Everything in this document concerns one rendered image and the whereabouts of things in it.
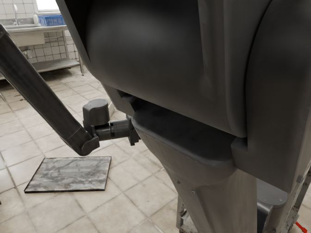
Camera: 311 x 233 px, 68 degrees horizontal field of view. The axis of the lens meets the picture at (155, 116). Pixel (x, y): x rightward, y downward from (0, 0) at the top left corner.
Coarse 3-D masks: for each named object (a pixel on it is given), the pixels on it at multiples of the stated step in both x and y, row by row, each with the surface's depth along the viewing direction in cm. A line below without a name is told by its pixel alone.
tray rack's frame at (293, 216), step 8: (304, 184) 134; (304, 192) 136; (296, 200) 141; (296, 208) 142; (288, 216) 137; (296, 216) 140; (184, 224) 132; (192, 224) 132; (288, 224) 132; (184, 232) 130; (192, 232) 128
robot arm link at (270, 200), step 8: (264, 184) 37; (264, 192) 35; (272, 192) 35; (280, 192) 35; (264, 200) 34; (272, 200) 34; (280, 200) 34; (264, 208) 33; (272, 208) 33; (280, 208) 34; (264, 216) 33; (272, 216) 34; (280, 216) 35; (264, 224) 33; (272, 224) 35; (264, 232) 35
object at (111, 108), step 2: (102, 98) 293; (104, 98) 292; (106, 98) 292; (108, 98) 292; (108, 100) 293; (110, 100) 293; (108, 102) 294; (110, 102) 294; (108, 104) 296; (110, 104) 275; (112, 104) 287; (108, 106) 293; (110, 106) 276; (112, 106) 287; (110, 108) 277; (112, 108) 288; (114, 108) 297; (110, 110) 277; (112, 110) 288; (110, 112) 277; (112, 112) 288; (110, 114) 278; (110, 116) 278
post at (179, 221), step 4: (180, 200) 122; (180, 204) 123; (180, 208) 124; (184, 208) 127; (180, 212) 126; (180, 216) 127; (176, 220) 131; (180, 220) 128; (176, 224) 133; (180, 224) 130
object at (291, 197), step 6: (306, 168) 71; (294, 192) 76; (288, 198) 78; (294, 198) 77; (288, 204) 79; (288, 210) 79; (282, 216) 82; (282, 222) 83; (276, 228) 85; (282, 228) 84
